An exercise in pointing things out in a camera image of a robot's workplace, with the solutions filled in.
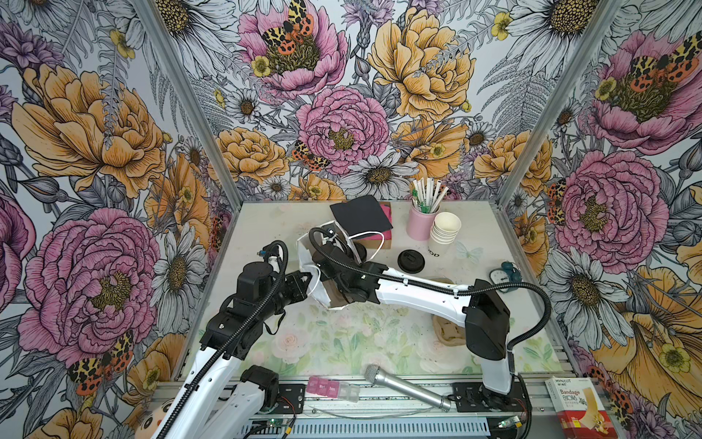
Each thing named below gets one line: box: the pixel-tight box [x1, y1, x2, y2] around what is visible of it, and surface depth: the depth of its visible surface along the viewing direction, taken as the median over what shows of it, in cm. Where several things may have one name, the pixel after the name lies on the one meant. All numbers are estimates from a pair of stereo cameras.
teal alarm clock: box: [489, 260, 522, 293], surface depth 94 cm
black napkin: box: [329, 194, 394, 237], surface depth 115 cm
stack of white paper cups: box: [427, 211, 463, 259], surface depth 96 cm
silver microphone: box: [363, 364, 452, 412], surface depth 76 cm
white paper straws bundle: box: [411, 177, 449, 214], surface depth 104 cm
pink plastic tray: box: [306, 375, 361, 404], surface depth 76 cm
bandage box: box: [544, 375, 619, 439], surface depth 71 cm
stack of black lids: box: [397, 248, 426, 275], surface depth 91 cm
